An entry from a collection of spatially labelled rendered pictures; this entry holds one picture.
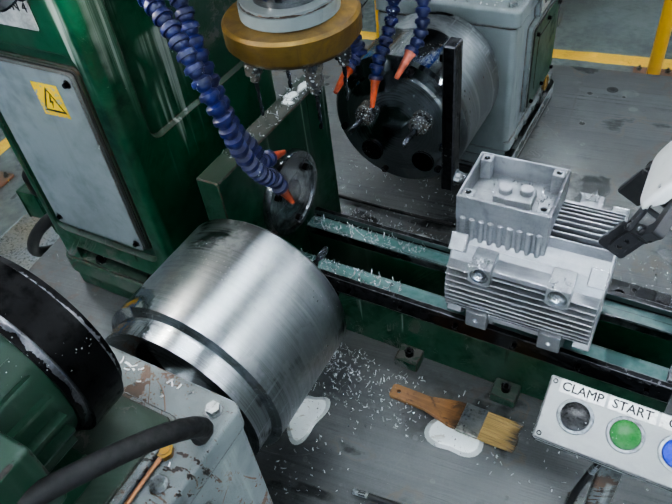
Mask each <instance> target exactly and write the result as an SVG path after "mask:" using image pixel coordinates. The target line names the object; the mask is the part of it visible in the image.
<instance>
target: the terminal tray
mask: <svg viewBox="0 0 672 504"><path fill-rule="evenodd" d="M570 175H571V170H570V169H565V168H560V167H555V166H550V165H546V164H541V163H536V162H531V161H526V160H522V159H517V158H512V157H507V156H502V155H497V154H493V153H488V152H483V151H482V152H481V154H480V155H479V157H478V159H477V161H476V162H475V164H474V166H473V167H472V169H471V171H470V173H469V174H468V176H467V178H466V179H465V181H464V183H463V185H462V186H461V188H460V190H459V191H458V193H457V195H456V231H457V232H461V233H465V234H468V235H470V241H472V240H473V239H474V238H475V239H477V242H478V243H482V242H483V241H486V244H487V245H488V246H490V245H491V244H492V243H494V244H495V246H496V248H500V247H501V246H505V250H506V251H509V250H510V249H511V248H513V249H514V251H515V253H519V252H520V251H524V255H525V256H528V255H529V254H530V253H532V254H534V258H539V256H544V255H545V252H546V249H547V246H548V240H549V236H550V235H551V231H552V229H553V226H554V223H555V221H556V218H557V216H558V214H559V211H560V209H561V206H562V205H563V203H564V201H565V200H566V195H567V192H568V186H569V181H570ZM504 176H505V177H506V178H508V179H506V178H505V177H504ZM492 178H493V181H495V183H494V182H493V181H492ZM499 178H500V179H499ZM497 179H498V182H497ZM514 180H515V181H514ZM512 181H514V182H515V183H513V182H512ZM517 181H518V183H517ZM529 181H530V184H531V185H532V182H533V186H531V185H529ZM534 181H535V183H536V184H538V185H539V186H537V185H536V184H535V183H534ZM521 183H523V185H522V186H521ZM494 184H495V185H496V186H495V185H494ZM515 184H517V185H515ZM544 185H545V186H544ZM542 186H544V187H542ZM543 188H545V195H544V193H543ZM546 189H547V190H546ZM491 190H494V193H492V192H491ZM551 192H552V193H551ZM490 193H491V194H492V195H490ZM537 193H538V194H537ZM541 195H542V196H541ZM547 195H548V199H547V200H544V203H542V202H543V199H544V198H545V199H546V198H547ZM537 196H538V198H539V199H541V200H542V201H541V200H539V199H538V198H537ZM543 196H544V197H543ZM555 196H556V197H555ZM475 197H476V198H475ZM535 197H536V198H535ZM542 197H543V198H542ZM551 197H552V198H551ZM554 197H555V198H554ZM550 198H551V199H550ZM536 200H538V203H540V204H539V205H538V204H537V202H536ZM503 203H504V204H503ZM548 204H550V205H549V207H548ZM531 208H532V211H531Z"/></svg>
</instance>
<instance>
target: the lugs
mask: <svg viewBox="0 0 672 504"><path fill-rule="evenodd" d="M611 211H612V212H616V213H621V214H625V215H626V218H625V221H626V222H627V220H628V217H629V213H630V210H629V209H626V208H621V207H617V206H613V207H612V210H611ZM469 241H470V235H468V234H465V233H461V232H457V231H452V234H451V238H450V242H449V245H448V249H451V250H454V251H458V252H462V253H466V252H467V248H468V245H469ZM609 277H610V271H607V270H603V269H599V268H595V267H592V268H591V271H590V274H589V278H588V281H587V287H590V288H594V289H597V290H601V291H605V290H606V287H607V283H608V280H609ZM447 308H448V309H451V310H455V311H458V312H462V311H464V310H465V308H462V307H459V306H456V305H452V304H449V303H448V304H447ZM592 339H593V338H591V339H590V341H589V343H588V346H586V345H583V344H579V343H576V342H573V343H572V347H574V348H577V349H580V350H584V351H587V352H588V351H589V349H590V346H591V342H592Z"/></svg>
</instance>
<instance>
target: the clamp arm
mask: <svg viewBox="0 0 672 504"><path fill-rule="evenodd" d="M462 59H463V39H462V38H457V37H450V38H449V39H448V40H447V42H446V43H445V44H444V45H443V51H442V52H441V53H440V62H443V69H442V142H441V143H440V145H439V152H442V163H441V188H442V189H444V190H448V191H453V189H454V188H455V186H456V185H459V184H457V183H458V182H459V179H457V178H455V175H456V176H457V177H460V175H461V173H463V172H462V171H460V170H459V148H460V118H461V88H462ZM458 172H461V173H458ZM454 181H455V182H457V183H454Z"/></svg>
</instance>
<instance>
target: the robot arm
mask: <svg viewBox="0 0 672 504"><path fill-rule="evenodd" d="M645 169H646V170H647V171H645V170H644V169H641V170H639V171H638V172H637V173H636V174H634V175H633V176H632V177H631V178H629V179H628V180H627V181H626V182H624V183H623V184H622V185H621V186H619V188H618V192H619V193H620V194H621V195H623V196H624V197H625V198H627V199H628V200H630V201H631V202H632V203H634V204H635V205H636V206H640V205H641V207H640V208H639V210H638V211H637V212H636V213H635V214H634V215H633V216H632V218H631V219H630V220H629V221H628V222H626V221H624V220H623V221H622V222H621V223H619V224H618V225H617V226H615V227H614V228H613V229H611V230H610V231H608V232H607V233H606V234H604V235H603V236H602V237H600V238H599V241H598V243H599V244H600V245H602V246H603V247H604V248H606V249H607V250H608V251H610V252H611V253H612V254H614V255H615V256H617V257H618V258H624V257H625V256H627V255H628V254H630V253H631V252H633V251H634V250H636V249H637V248H639V247H640V246H642V245H643V244H648V243H652V242H655V241H657V240H662V239H663V238H664V237H665V236H666V235H667V233H668V232H669V230H670V229H671V230H672V141H671V142H670V143H668V144H667V145H666V146H665V147H664V148H663V149H662V150H661V151H660V152H659V153H658V154H657V155H656V157H655V158H654V160H651V161H650V162H649V163H648V164H647V165H646V166H645ZM658 205H660V206H661V207H663V208H664V209H663V210H662V212H661V213H658V212H657V211H655V210H654V209H653V208H651V206H653V207H654V206H658ZM646 213H649V214H650V215H651V216H653V217H654V218H655V219H656V221H655V222H654V223H652V224H650V225H649V226H646V225H645V224H640V223H638V222H639V221H640V220H641V219H642V218H643V217H644V216H645V215H646Z"/></svg>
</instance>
